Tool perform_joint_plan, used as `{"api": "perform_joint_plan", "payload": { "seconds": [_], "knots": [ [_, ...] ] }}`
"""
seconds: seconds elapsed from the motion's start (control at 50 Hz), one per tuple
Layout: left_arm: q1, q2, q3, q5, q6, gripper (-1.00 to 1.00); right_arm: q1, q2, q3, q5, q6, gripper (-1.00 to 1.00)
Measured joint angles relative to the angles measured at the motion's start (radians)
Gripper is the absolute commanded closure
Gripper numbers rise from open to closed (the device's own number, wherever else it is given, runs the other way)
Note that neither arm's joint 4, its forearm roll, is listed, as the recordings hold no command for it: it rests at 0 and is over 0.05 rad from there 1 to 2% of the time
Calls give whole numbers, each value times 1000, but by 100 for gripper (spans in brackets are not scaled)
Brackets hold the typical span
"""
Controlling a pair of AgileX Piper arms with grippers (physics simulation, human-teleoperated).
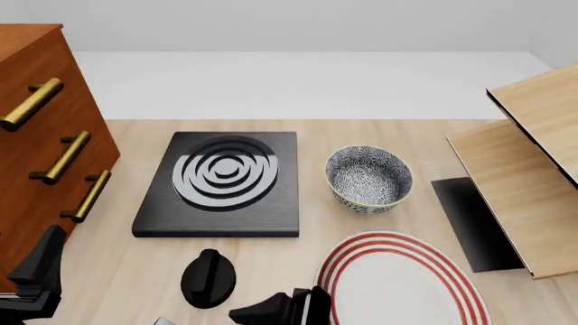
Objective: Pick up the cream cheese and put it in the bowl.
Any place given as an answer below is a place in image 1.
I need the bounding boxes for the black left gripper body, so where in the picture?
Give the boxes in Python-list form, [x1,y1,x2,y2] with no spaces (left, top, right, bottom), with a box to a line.
[0,285,63,323]

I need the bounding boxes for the blue-white patterned bowl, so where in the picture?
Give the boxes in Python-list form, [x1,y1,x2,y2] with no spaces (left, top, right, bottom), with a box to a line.
[324,144,414,215]

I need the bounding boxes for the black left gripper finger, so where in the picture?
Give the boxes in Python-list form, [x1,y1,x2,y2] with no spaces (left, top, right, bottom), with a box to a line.
[5,223,68,295]

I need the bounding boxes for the white plate with red rings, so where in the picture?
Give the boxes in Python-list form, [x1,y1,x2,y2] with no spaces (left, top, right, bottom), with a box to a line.
[313,230,492,325]

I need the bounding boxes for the round black stove knob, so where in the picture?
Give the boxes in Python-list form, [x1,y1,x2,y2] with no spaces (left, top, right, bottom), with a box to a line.
[180,248,238,310]

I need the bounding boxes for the pale wooden rack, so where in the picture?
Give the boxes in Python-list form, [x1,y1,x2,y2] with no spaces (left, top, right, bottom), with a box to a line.
[430,62,578,282]

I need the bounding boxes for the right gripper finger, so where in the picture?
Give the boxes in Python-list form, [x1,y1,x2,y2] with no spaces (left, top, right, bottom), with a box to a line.
[228,292,295,325]
[296,284,334,325]

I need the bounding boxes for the small brass drawer handle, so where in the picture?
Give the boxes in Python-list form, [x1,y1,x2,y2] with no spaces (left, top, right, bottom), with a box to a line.
[59,169,113,225]

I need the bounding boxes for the medium brass drawer handle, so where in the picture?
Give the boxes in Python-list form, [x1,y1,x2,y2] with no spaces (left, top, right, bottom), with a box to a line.
[28,130,92,187]

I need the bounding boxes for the brown wooden cabinet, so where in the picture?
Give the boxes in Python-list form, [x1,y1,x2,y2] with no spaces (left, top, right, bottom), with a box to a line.
[0,23,122,293]

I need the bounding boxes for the large brass drawer handle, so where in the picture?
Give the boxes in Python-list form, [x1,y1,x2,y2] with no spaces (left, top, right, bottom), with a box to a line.
[0,77,65,133]

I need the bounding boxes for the flat black stove plate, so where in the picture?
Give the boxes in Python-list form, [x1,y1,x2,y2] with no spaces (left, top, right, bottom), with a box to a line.
[131,130,301,239]

